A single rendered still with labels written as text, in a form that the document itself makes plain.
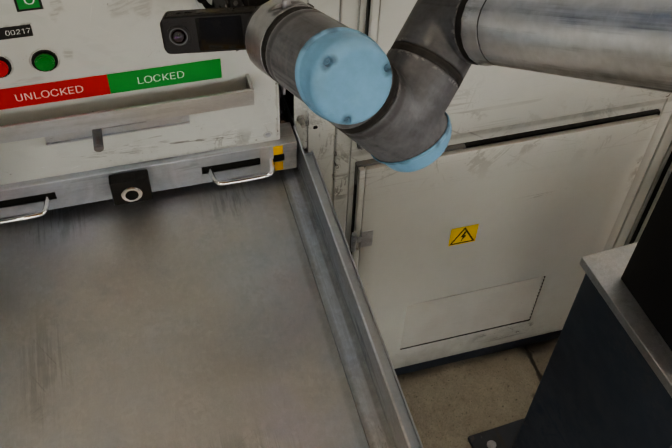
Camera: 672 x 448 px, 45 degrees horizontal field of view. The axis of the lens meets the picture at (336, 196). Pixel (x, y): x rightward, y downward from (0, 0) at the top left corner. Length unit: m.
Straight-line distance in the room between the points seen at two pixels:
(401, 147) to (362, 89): 0.11
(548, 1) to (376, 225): 0.85
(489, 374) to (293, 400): 1.12
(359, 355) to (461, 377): 1.02
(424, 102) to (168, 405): 0.53
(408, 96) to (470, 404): 1.34
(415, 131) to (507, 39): 0.14
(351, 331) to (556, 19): 0.56
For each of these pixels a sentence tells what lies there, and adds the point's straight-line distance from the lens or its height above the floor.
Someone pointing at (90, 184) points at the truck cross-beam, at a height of 0.91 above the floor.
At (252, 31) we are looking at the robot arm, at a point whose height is 1.30.
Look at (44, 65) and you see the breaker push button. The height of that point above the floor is 1.14.
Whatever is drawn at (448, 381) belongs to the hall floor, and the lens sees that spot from 2.14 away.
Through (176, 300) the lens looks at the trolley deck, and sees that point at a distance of 1.22.
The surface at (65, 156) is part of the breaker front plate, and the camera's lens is 1.29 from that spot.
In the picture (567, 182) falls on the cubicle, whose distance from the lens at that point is 1.72.
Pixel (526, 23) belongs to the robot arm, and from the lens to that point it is 0.83.
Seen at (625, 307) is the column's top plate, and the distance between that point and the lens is 1.42.
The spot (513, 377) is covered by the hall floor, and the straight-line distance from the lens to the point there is 2.18.
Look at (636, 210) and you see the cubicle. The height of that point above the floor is 0.49.
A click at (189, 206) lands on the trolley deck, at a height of 0.85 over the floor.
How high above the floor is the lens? 1.83
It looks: 47 degrees down
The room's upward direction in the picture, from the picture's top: 3 degrees clockwise
